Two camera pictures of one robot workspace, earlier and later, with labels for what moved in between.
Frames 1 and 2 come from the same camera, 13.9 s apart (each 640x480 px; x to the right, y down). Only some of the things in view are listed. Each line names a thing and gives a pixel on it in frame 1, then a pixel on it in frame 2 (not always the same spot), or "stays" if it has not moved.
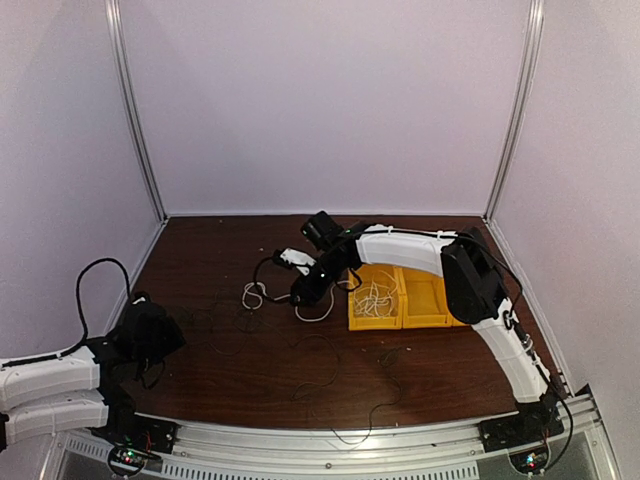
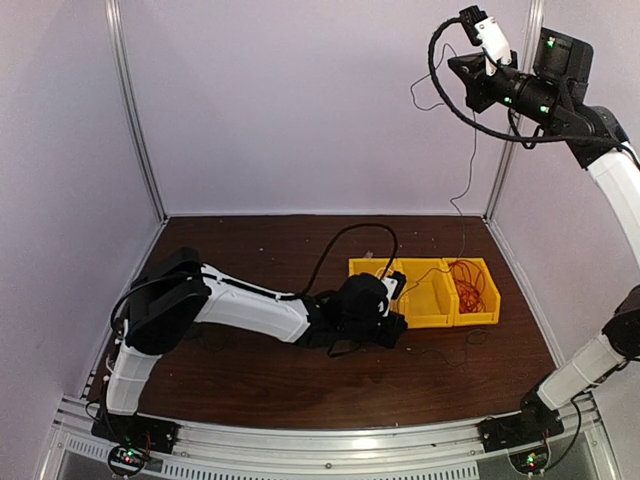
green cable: x=309 y=335 to x=454 y=55
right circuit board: x=530 y=462 stays
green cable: x=243 y=346 to x=203 y=338
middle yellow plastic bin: x=424 y=301 stays
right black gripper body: x=318 y=289 to x=481 y=98
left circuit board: x=125 y=460 stays
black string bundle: x=371 y=414 to x=467 y=348
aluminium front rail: x=220 y=450 stays
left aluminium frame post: x=132 y=113 stays
